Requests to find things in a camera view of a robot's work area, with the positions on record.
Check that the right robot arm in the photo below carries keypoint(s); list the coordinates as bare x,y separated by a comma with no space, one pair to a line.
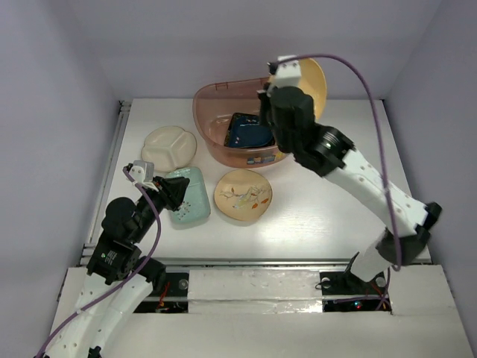
331,155

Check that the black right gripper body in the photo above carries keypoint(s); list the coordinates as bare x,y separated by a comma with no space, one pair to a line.
283,142

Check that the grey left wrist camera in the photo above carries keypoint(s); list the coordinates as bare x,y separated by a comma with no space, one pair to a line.
142,171

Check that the beige bird-painted plate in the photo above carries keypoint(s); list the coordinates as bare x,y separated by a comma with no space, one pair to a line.
243,195

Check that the orange round bear plate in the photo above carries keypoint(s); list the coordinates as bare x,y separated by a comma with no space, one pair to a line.
313,83

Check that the cream three-section plate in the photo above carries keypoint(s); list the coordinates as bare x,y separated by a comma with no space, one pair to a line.
169,148

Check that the light teal divided tray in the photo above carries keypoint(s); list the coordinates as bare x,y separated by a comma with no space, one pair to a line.
195,206

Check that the blue yellow bin label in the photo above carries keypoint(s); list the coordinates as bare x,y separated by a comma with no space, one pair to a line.
265,160

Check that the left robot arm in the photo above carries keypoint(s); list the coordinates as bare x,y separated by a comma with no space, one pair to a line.
118,277

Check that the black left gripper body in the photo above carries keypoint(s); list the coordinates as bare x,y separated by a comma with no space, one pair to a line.
159,199

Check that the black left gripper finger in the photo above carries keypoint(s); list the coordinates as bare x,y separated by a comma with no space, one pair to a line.
172,183
175,197

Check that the pink translucent plastic bin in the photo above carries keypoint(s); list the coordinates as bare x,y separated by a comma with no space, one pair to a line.
213,108

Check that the dark blue leaf-shaped dish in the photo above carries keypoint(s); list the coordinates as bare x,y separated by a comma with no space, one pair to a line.
247,134

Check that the aluminium frame rail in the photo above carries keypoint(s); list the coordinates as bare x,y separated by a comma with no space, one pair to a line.
100,204

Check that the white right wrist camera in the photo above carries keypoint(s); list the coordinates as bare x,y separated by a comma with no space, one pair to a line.
287,75

